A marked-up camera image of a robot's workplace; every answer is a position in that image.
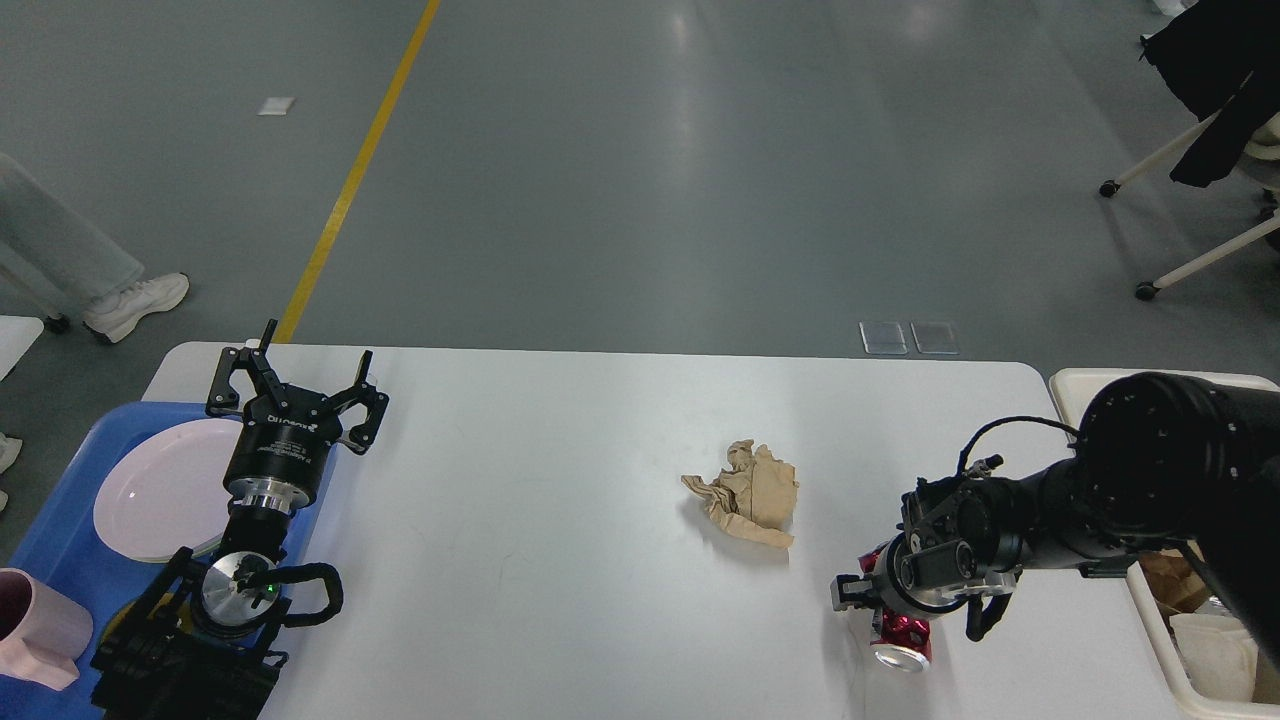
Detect clear floor plate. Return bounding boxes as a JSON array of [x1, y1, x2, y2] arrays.
[[859, 322, 910, 356], [910, 322, 961, 356]]

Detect clear floor plate left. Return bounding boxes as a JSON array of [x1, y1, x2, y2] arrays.
[[859, 322, 910, 356]]

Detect brown paper bag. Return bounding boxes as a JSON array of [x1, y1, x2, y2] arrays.
[[1139, 550, 1213, 612]]

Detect crushed red soda can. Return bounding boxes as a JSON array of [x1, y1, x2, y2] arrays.
[[868, 591, 932, 673]]

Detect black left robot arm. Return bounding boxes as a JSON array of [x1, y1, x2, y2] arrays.
[[90, 320, 390, 719]]

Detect black cloth on rack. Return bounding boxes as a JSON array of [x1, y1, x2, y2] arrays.
[[1144, 1, 1279, 188]]

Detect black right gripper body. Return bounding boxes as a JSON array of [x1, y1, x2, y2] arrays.
[[873, 536, 986, 620]]

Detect white side table corner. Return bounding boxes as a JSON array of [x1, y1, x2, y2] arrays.
[[0, 315, 45, 380]]

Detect crumpled brown paper left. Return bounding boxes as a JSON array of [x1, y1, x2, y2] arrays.
[[680, 439, 799, 550]]

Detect clear floor plate right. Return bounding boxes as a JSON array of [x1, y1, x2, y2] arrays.
[[910, 322, 961, 356]]

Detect person legs at left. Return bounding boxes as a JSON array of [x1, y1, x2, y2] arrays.
[[0, 150, 191, 511]]

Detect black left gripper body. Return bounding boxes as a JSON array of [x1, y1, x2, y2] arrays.
[[223, 410, 339, 512]]

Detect white paper cup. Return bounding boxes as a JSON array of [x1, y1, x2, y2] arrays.
[[1170, 612, 1260, 703]]

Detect beige plastic bin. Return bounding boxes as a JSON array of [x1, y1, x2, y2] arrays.
[[1050, 368, 1279, 719]]

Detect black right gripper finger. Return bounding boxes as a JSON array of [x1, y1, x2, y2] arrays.
[[829, 574, 883, 612]]

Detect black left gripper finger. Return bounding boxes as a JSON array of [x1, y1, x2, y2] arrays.
[[204, 319, 291, 421], [300, 350, 389, 456]]

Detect pink plate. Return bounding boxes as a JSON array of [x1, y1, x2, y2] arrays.
[[93, 419, 241, 562]]

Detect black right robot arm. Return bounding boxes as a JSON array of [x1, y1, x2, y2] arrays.
[[831, 372, 1279, 661]]

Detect pink mug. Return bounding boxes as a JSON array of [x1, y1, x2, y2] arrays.
[[1, 568, 93, 691]]

